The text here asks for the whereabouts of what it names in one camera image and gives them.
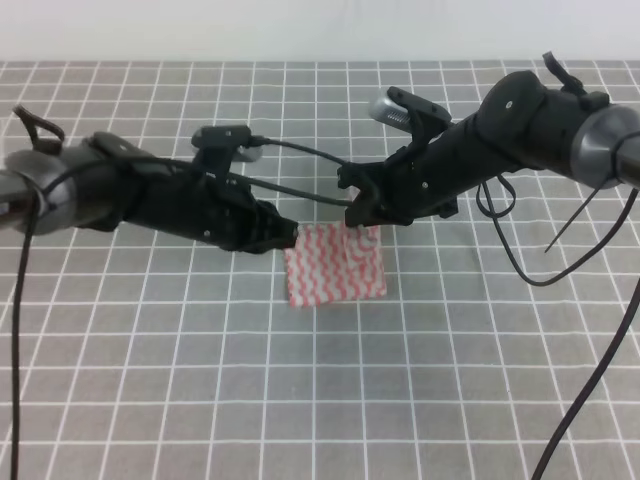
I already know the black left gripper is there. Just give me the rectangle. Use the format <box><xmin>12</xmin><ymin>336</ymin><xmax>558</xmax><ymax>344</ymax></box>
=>
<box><xmin>124</xmin><ymin>165</ymin><xmax>299</xmax><ymax>253</ymax></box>

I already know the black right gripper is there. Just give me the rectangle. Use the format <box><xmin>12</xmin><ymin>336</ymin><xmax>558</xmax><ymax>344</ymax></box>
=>
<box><xmin>337</xmin><ymin>129</ymin><xmax>480</xmax><ymax>226</ymax></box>

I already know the pink white wavy striped towel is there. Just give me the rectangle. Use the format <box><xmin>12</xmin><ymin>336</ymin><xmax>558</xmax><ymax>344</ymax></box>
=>
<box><xmin>285</xmin><ymin>222</ymin><xmax>387</xmax><ymax>307</ymax></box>

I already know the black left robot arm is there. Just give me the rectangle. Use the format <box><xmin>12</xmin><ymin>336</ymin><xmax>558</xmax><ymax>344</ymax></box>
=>
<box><xmin>1</xmin><ymin>106</ymin><xmax>298</xmax><ymax>254</ymax></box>

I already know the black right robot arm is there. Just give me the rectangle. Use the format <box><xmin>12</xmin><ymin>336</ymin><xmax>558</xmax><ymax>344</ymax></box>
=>
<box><xmin>338</xmin><ymin>53</ymin><xmax>639</xmax><ymax>227</ymax></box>

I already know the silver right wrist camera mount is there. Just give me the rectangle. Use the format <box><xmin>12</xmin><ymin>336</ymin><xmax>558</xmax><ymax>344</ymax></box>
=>
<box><xmin>368</xmin><ymin>86</ymin><xmax>451</xmax><ymax>151</ymax></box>

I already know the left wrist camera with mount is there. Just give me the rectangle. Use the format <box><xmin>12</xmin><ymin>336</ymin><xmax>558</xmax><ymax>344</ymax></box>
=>
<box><xmin>191</xmin><ymin>125</ymin><xmax>262</xmax><ymax>176</ymax></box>

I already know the black left camera cable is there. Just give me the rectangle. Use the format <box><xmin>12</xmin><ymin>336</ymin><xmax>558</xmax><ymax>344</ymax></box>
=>
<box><xmin>9</xmin><ymin>134</ymin><xmax>359</xmax><ymax>480</ymax></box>

